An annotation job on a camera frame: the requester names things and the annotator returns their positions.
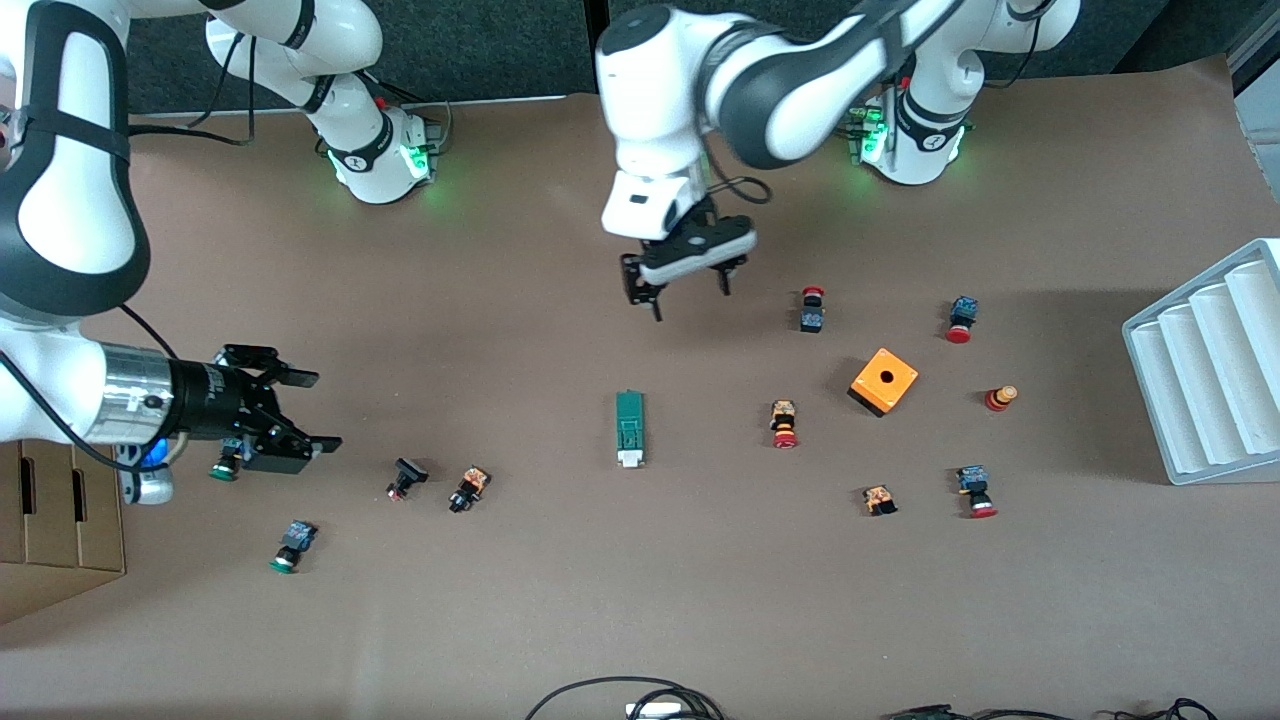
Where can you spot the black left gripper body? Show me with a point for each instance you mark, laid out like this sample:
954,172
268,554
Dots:
700,218

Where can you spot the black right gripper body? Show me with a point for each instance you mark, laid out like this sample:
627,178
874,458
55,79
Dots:
207,400

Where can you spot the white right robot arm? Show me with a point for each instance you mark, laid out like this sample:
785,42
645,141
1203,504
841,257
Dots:
70,200

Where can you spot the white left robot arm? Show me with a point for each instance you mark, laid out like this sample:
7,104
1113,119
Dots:
780,90

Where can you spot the green push button blue block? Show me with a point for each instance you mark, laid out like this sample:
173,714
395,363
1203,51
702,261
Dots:
292,544
222,472

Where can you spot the red mushroom button black block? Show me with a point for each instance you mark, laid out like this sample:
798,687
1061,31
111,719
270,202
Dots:
812,312

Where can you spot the brown cardboard box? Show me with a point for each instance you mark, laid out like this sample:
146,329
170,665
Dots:
60,520

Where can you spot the red push button blue block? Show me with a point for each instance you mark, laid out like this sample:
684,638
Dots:
976,490
962,318

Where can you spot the orange contact block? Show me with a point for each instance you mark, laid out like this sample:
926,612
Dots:
879,499

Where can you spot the red yellow button head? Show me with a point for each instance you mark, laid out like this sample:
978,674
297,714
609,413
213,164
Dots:
1000,398

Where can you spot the white ridged foam tray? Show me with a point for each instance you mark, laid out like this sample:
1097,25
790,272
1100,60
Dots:
1210,380

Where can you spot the black flat-head switch red terminals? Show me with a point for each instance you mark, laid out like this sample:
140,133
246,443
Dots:
407,475

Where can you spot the orange button enclosure box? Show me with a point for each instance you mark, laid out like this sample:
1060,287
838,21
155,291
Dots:
884,381

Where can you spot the black selector switch orange block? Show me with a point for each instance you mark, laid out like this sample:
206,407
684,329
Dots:
468,489

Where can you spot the grey aluminium frame rail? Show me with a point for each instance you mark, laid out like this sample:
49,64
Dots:
1262,90

